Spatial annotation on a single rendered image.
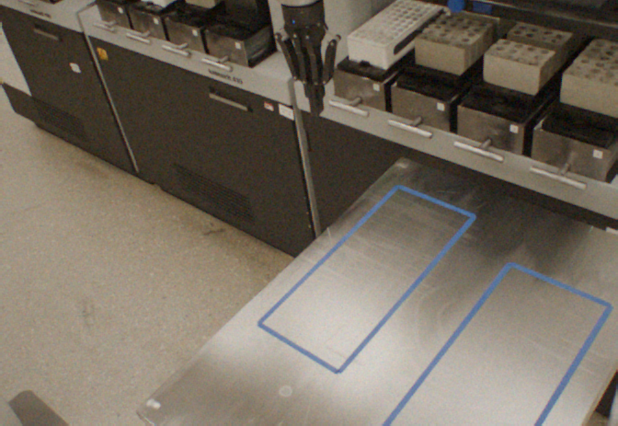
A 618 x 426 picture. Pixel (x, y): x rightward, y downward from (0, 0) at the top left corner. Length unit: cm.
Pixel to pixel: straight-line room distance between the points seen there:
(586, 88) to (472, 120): 21
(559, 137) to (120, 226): 167
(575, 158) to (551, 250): 29
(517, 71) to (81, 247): 166
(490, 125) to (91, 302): 143
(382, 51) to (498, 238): 54
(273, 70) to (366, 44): 30
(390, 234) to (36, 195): 197
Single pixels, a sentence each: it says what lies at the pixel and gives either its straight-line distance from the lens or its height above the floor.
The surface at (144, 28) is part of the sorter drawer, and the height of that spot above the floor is 76.
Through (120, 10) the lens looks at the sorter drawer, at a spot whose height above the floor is 79.
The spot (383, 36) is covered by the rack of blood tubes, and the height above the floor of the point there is 86.
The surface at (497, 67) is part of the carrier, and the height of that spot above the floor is 86.
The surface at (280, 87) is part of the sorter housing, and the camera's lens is 164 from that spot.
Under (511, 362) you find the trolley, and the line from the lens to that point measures 90.
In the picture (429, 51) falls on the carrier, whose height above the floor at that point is 86.
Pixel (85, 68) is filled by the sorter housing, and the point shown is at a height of 52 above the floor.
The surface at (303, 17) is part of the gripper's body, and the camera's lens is 121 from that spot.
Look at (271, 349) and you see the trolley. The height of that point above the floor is 82.
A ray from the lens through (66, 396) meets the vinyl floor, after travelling 209.
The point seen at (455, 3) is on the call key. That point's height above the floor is 98.
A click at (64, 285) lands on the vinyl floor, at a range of 239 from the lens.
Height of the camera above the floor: 155
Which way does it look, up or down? 40 degrees down
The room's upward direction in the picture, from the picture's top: 10 degrees counter-clockwise
